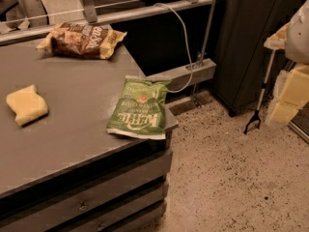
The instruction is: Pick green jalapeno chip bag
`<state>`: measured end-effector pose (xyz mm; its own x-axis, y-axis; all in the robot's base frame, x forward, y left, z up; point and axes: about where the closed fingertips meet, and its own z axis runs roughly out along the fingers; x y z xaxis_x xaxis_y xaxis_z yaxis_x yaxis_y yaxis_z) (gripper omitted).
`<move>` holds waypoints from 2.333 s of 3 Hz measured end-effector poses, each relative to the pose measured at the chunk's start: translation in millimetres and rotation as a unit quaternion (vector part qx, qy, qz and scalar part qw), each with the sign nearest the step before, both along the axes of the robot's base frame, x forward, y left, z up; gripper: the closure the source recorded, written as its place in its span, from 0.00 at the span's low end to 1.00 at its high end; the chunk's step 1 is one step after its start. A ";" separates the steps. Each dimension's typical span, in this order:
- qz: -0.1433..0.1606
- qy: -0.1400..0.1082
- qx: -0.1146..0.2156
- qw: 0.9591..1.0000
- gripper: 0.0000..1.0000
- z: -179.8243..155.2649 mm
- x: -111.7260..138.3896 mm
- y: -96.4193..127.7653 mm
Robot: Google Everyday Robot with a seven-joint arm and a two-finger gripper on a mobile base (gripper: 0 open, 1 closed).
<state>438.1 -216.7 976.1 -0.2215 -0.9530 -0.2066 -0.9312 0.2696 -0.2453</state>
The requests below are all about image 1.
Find green jalapeno chip bag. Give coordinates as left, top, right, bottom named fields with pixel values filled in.
left=106, top=75, right=170, bottom=140

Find dark tall cabinet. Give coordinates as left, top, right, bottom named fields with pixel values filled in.
left=212, top=0, right=306, bottom=117

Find yellow foam blocks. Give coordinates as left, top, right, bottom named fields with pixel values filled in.
left=266, top=63, right=309, bottom=127

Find brown sea salt chip bag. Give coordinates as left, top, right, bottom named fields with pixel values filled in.
left=37, top=23, right=126, bottom=60

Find white cable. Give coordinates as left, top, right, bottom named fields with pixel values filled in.
left=153, top=2, right=194, bottom=94

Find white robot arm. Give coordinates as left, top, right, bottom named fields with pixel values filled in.
left=285, top=0, right=309, bottom=64

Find yellow sponge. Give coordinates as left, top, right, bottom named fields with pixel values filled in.
left=6, top=85, right=48, bottom=126

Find grey drawer cabinet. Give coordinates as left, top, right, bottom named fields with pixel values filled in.
left=0, top=103, right=180, bottom=232

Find reacher grabber tool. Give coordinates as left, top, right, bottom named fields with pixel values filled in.
left=244, top=49, right=277, bottom=134

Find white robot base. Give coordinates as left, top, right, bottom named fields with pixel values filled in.
left=0, top=0, right=50, bottom=31

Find grey metal rail frame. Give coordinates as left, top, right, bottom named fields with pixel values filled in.
left=1, top=0, right=216, bottom=93

